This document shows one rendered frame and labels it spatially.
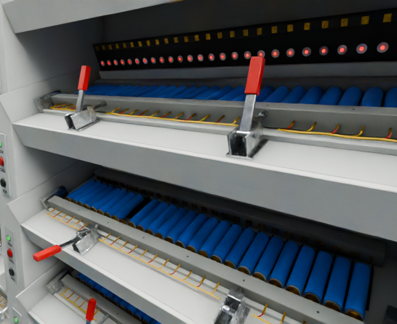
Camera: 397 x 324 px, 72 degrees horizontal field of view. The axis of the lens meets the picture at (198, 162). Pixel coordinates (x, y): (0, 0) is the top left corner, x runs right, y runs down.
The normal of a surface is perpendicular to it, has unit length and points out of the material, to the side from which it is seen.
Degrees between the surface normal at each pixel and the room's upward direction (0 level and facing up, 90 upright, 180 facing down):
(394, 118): 112
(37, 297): 90
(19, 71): 90
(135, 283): 22
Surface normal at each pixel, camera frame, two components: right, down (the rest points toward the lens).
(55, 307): -0.16, -0.86
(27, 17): -0.54, 0.49
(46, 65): 0.83, 0.16
